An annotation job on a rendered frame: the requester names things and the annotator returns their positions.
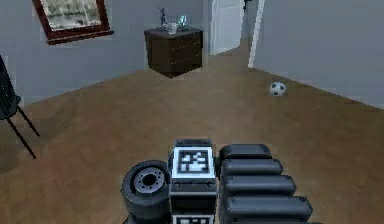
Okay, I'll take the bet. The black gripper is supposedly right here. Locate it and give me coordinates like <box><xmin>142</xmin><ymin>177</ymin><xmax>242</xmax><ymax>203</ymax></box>
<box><xmin>120</xmin><ymin>160</ymin><xmax>172</xmax><ymax>224</ymax></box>

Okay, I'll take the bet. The dark brown chest of drawers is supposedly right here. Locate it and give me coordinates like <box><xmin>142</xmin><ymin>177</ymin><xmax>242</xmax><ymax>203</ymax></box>
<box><xmin>143</xmin><ymin>27</ymin><xmax>204</xmax><ymax>80</ymax></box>

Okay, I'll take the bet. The black chair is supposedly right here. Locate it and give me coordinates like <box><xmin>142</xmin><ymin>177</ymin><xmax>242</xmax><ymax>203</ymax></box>
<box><xmin>0</xmin><ymin>54</ymin><xmax>41</xmax><ymax>160</ymax></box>

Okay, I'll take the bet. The black and white ball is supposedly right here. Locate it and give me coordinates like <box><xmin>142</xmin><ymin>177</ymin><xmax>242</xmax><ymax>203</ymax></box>
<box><xmin>269</xmin><ymin>81</ymin><xmax>287</xmax><ymax>97</ymax></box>

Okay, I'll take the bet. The teal glass ornament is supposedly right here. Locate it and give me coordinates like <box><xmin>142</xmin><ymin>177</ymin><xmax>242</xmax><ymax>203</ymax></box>
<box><xmin>177</xmin><ymin>14</ymin><xmax>190</xmax><ymax>30</ymax></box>

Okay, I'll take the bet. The dark grey figurine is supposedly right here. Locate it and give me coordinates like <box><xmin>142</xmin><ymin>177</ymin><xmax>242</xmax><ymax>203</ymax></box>
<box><xmin>157</xmin><ymin>5</ymin><xmax>168</xmax><ymax>28</ymax></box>

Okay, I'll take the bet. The white room door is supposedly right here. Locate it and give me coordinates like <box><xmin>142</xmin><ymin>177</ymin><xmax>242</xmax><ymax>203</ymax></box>
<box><xmin>209</xmin><ymin>0</ymin><xmax>246</xmax><ymax>56</ymax></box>

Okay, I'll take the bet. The dark red framed window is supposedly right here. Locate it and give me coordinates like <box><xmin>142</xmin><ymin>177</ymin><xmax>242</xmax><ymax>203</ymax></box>
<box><xmin>32</xmin><ymin>0</ymin><xmax>115</xmax><ymax>46</ymax></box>

